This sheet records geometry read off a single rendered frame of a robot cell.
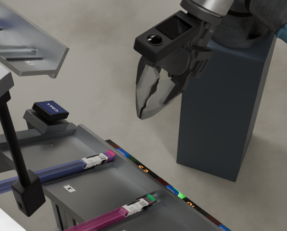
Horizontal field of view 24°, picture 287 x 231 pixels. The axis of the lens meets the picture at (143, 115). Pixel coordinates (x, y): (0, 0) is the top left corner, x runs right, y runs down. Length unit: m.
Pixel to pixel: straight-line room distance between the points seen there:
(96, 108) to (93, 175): 1.01
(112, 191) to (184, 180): 0.90
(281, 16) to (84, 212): 0.58
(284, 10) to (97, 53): 0.99
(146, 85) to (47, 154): 0.20
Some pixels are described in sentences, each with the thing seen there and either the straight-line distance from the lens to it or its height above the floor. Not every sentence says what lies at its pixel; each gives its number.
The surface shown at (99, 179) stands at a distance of 1.05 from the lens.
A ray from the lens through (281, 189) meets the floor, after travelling 1.95.
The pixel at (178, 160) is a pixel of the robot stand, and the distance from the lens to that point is 1.93.
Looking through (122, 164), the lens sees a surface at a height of 0.73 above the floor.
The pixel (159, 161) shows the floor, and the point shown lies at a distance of 1.95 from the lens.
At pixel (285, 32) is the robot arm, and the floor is 0.72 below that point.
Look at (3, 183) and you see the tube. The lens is 0.90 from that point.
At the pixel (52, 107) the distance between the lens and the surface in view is 1.10.
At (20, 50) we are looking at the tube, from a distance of 1.22.
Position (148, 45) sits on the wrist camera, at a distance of 1.00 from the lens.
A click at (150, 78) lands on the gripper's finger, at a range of 1.10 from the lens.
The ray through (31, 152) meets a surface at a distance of 1.04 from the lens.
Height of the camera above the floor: 1.69
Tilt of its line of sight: 56 degrees down
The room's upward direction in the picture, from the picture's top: straight up
